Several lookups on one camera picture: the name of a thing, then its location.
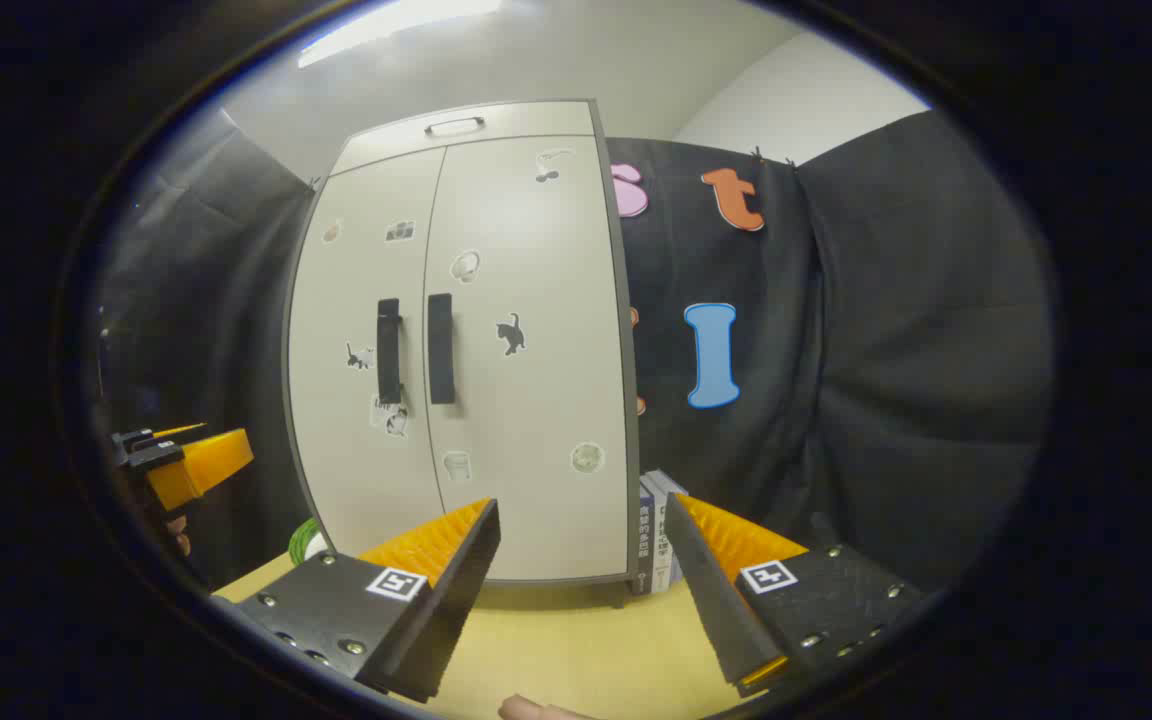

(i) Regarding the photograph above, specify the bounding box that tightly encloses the white cabinet drawer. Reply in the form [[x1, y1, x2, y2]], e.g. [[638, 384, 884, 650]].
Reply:
[[331, 100, 605, 177]]

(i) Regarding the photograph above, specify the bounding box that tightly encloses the green white round object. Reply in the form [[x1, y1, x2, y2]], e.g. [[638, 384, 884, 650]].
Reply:
[[288, 517, 333, 567]]

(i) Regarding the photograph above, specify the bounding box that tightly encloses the white book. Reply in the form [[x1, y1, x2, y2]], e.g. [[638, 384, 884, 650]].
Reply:
[[650, 478, 677, 591]]

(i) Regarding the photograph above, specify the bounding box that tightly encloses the dark blue book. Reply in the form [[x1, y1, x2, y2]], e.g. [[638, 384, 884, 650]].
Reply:
[[639, 488, 657, 597]]

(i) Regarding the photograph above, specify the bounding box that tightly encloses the white double-door shoe cabinet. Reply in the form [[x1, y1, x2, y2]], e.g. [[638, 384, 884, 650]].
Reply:
[[281, 98, 641, 609]]

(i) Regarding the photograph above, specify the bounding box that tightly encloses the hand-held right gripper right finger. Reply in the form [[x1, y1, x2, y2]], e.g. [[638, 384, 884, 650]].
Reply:
[[663, 492, 928, 699]]

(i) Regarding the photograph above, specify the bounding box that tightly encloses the white shoe cabinet door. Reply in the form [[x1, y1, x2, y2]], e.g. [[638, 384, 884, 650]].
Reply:
[[283, 148, 448, 557], [423, 135, 633, 584]]

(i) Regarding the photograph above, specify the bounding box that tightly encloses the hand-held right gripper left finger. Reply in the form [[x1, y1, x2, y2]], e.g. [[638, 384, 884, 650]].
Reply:
[[211, 497, 502, 705]]

